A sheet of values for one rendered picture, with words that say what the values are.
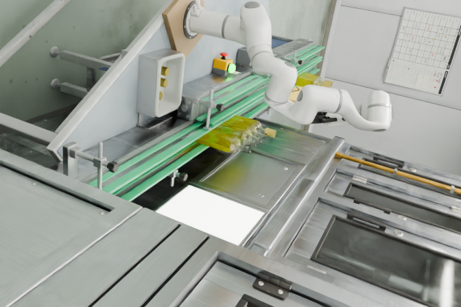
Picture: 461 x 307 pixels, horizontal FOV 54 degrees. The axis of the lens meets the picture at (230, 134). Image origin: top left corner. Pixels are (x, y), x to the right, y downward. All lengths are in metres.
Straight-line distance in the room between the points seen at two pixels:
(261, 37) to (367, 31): 6.06
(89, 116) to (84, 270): 0.80
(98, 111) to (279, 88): 0.61
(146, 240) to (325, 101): 0.85
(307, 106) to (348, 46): 6.21
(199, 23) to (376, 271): 1.11
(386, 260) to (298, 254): 0.31
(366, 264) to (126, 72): 1.04
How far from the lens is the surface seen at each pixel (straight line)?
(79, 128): 1.49
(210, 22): 1.80
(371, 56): 7.65
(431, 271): 1.70
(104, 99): 1.55
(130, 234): 0.87
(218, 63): 2.17
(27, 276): 0.80
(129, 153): 1.53
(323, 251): 1.60
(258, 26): 1.60
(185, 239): 0.86
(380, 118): 1.60
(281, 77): 1.50
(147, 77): 1.65
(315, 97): 1.49
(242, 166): 1.92
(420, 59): 7.57
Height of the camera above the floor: 1.68
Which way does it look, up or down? 21 degrees down
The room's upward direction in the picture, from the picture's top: 107 degrees clockwise
